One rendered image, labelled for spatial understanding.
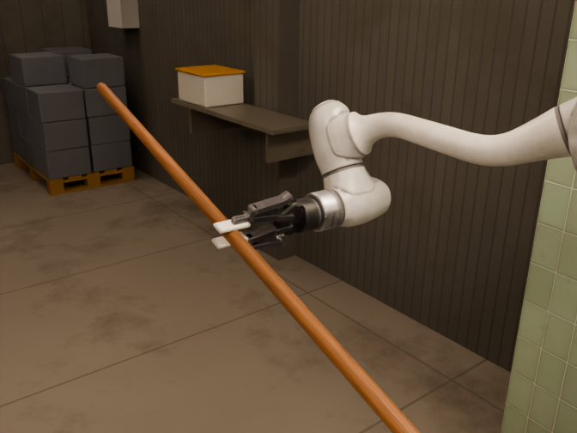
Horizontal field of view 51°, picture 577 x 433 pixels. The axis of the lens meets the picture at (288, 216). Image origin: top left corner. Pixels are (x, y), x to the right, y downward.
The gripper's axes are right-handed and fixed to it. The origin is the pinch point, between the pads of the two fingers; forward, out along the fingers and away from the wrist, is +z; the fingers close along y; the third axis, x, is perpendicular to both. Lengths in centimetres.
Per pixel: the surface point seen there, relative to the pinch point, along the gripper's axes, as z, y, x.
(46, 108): -72, 177, 458
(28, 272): -9, 220, 279
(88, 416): 1, 178, 108
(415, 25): -195, 9, 147
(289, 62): -180, 61, 237
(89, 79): -115, 155, 466
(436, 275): -196, 136, 83
